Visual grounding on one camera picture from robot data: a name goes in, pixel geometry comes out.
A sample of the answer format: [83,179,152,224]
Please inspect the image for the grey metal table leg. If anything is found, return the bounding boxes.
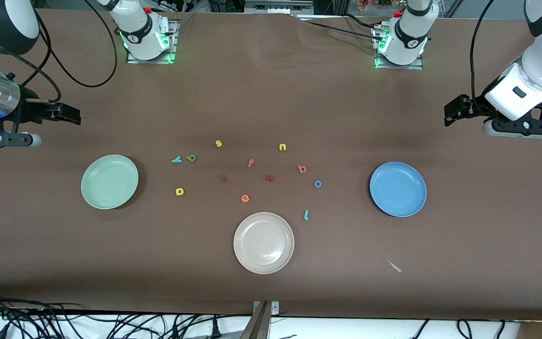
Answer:
[239,301,272,339]

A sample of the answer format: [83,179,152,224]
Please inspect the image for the silver metal rail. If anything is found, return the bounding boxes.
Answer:
[244,0,314,14]

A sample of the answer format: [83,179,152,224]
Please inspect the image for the black cable on table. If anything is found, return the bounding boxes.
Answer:
[297,14,387,40]

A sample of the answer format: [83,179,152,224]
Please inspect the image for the beige plate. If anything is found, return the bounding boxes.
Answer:
[233,212,295,275]

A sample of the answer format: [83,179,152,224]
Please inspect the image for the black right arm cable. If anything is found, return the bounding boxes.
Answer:
[15,0,119,103]

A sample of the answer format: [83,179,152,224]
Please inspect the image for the orange artificial flowers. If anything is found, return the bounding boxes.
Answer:
[358,0,394,11]

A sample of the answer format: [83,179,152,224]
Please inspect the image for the green plate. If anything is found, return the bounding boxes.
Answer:
[81,154,139,210]

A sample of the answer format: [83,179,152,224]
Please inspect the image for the blue plate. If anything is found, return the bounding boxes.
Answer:
[369,161,427,218]

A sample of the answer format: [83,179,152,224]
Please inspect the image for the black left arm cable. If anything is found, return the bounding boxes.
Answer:
[469,0,495,113]

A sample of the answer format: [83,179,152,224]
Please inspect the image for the silver metal bracket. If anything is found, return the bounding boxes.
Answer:
[252,300,280,315]

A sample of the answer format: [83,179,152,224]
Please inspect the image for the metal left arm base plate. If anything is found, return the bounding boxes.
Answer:
[375,24,424,70]

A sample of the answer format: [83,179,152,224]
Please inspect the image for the tangled black floor cables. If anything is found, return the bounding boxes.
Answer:
[0,291,234,339]

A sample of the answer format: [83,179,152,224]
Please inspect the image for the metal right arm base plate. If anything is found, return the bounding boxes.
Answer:
[127,19,177,64]

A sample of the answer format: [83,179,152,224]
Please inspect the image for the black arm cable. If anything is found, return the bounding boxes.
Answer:
[15,0,119,103]
[469,0,495,113]

